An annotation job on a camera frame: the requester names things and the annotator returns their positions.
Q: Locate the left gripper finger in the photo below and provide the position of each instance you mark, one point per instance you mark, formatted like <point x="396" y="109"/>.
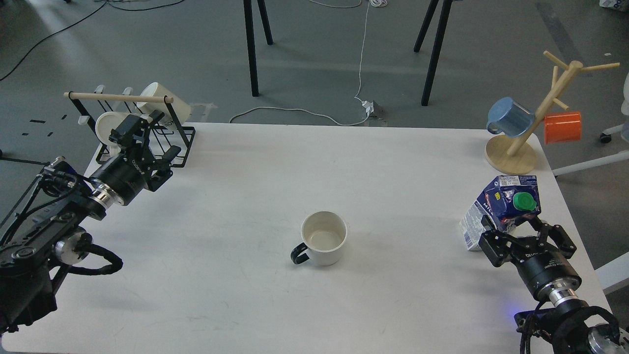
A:
<point x="133" y="137"/>
<point x="159" y="170"/>

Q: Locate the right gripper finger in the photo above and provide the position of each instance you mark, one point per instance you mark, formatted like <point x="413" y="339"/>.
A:
<point x="549" y="238"/>
<point x="499" y="246"/>

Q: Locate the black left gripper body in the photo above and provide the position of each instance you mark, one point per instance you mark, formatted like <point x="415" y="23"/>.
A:
<point x="120" y="176"/>

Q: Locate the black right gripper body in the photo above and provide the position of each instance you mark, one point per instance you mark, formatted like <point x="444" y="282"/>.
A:
<point x="539" y="270"/>

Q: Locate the blue white milk carton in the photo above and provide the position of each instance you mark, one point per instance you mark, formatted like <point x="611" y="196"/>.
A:
<point x="508" y="201"/>

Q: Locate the white mug black handle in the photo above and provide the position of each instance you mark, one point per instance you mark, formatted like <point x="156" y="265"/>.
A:
<point x="323" y="234"/>

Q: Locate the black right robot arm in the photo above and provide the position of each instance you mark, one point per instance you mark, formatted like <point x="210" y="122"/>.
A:
<point x="569" y="324"/>

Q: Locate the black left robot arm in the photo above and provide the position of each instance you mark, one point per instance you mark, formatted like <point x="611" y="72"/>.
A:
<point x="46" y="242"/>

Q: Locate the white cup in rack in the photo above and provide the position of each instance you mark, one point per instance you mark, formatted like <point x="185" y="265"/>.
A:
<point x="107" y="122"/>

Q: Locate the cream cup in rack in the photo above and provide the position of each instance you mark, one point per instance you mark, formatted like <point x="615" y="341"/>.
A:
<point x="156" y="90"/>

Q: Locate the wooden mug tree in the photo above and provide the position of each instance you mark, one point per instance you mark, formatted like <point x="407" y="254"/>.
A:
<point x="514" y="156"/>

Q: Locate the orange mug on tree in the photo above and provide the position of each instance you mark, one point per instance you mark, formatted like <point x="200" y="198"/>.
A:
<point x="564" y="127"/>

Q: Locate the blue mug on tree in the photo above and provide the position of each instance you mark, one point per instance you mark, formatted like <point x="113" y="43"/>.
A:
<point x="508" y="117"/>

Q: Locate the white power adapter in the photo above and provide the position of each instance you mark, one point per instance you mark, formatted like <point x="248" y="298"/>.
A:
<point x="372" y="109"/>

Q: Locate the black wire cup rack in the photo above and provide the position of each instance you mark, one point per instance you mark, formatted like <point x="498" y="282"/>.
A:
<point x="92" y="105"/>

